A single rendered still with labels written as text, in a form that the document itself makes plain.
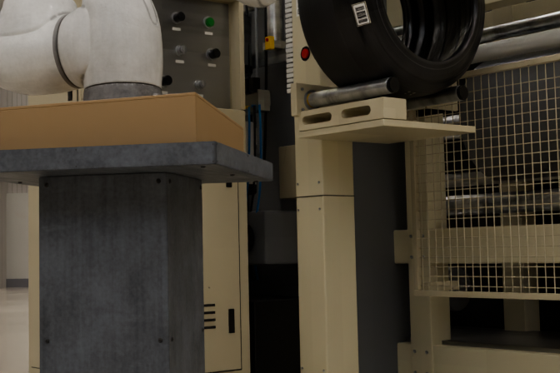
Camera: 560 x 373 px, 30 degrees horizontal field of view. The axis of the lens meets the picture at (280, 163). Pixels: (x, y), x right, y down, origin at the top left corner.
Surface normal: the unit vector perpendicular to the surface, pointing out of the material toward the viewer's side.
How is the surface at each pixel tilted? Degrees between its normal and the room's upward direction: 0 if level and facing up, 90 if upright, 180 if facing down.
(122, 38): 85
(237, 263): 90
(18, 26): 80
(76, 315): 90
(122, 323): 90
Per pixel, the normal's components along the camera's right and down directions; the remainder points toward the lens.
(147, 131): -0.18, -0.07
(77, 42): -0.44, -0.10
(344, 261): 0.62, -0.07
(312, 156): -0.78, -0.04
